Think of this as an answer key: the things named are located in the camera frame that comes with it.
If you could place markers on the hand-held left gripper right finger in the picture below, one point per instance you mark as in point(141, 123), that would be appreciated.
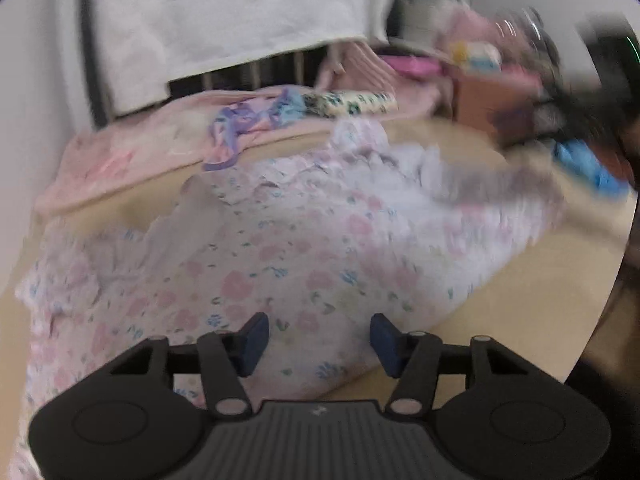
point(386, 346)

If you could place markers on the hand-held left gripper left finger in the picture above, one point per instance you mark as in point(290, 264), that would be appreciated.
point(254, 345)

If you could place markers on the pink floral white garment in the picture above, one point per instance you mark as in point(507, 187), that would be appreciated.
point(300, 260)

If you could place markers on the blue plastic bag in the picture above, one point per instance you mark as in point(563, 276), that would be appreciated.
point(585, 160)

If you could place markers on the brown cardboard box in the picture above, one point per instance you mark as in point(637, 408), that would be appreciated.
point(490, 105)

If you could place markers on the yellow white plush toy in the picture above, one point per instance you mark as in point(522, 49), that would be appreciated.
point(475, 55)

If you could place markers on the pink flat box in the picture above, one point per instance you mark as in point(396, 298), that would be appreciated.
point(410, 65)

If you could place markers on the purple floral cloth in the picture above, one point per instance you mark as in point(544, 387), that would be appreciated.
point(235, 120)

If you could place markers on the pink blanket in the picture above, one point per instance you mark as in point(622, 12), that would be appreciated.
point(125, 150)

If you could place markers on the pink hanging cloth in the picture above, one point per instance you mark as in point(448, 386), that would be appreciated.
point(355, 60)

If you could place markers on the white hanging towel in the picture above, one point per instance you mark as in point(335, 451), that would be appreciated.
point(225, 10)

